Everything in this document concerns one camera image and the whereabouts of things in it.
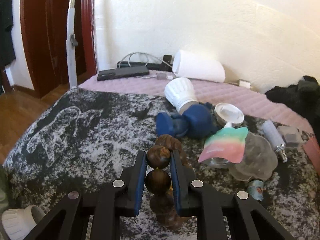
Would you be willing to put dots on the white round lid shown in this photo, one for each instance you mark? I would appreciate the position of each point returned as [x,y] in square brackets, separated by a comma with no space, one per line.
[228,115]

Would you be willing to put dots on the rainbow pouch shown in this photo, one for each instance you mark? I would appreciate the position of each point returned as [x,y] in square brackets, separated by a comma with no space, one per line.
[228,143]

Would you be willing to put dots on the blue figurine toy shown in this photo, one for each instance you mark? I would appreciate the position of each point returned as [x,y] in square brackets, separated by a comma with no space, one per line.
[196,122]

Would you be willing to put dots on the small clear square box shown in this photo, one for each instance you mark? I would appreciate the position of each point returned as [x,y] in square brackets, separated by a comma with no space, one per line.
[290,135]

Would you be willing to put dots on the white charger plug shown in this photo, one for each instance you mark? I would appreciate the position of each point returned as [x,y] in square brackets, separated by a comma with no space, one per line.
[241,83]

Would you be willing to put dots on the black hanging garment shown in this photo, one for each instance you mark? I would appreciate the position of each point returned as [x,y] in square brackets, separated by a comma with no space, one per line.
[7,48]

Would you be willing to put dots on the pink quilted blanket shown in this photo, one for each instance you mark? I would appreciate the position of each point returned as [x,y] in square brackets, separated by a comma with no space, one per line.
[248,101]

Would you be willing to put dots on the white pole stand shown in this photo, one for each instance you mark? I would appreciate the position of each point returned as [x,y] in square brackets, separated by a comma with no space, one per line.
[71,44]

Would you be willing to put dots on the black clothing pile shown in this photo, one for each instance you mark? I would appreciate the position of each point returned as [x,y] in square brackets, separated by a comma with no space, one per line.
[302,98]

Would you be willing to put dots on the black phone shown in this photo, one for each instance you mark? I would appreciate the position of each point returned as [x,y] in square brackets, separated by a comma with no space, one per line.
[118,73]

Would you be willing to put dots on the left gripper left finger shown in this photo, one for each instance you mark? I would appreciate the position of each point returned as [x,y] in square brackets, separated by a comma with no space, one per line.
[96,215]

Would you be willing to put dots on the small blue label bottle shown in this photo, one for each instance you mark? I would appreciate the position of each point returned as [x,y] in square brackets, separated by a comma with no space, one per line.
[255,189]

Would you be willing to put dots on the white slipper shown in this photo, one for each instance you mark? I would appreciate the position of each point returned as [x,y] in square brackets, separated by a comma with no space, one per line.
[17,223]

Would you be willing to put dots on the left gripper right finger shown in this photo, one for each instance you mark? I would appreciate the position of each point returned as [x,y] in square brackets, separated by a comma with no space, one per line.
[220,215]

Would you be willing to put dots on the clear flower-shaped box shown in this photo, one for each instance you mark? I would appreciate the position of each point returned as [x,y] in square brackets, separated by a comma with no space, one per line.
[258,163]

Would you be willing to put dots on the dark red door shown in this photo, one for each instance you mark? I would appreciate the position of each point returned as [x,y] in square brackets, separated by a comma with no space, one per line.
[44,36]

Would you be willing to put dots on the white cylinder bulb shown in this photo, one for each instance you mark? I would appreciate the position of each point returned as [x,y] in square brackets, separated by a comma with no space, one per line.
[275,139]

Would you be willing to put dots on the white paper towel roll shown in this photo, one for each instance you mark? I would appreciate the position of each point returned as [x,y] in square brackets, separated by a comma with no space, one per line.
[200,66]

